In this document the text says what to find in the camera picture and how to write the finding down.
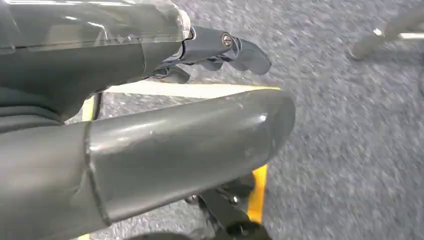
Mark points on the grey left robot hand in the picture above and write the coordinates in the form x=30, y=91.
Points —
x=165, y=149

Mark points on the ribbed grey left robot arm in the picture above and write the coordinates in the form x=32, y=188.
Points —
x=23, y=111

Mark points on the yellow floor tape square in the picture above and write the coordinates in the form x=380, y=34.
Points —
x=198, y=90

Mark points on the black robot foot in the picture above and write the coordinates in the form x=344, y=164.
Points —
x=228, y=212

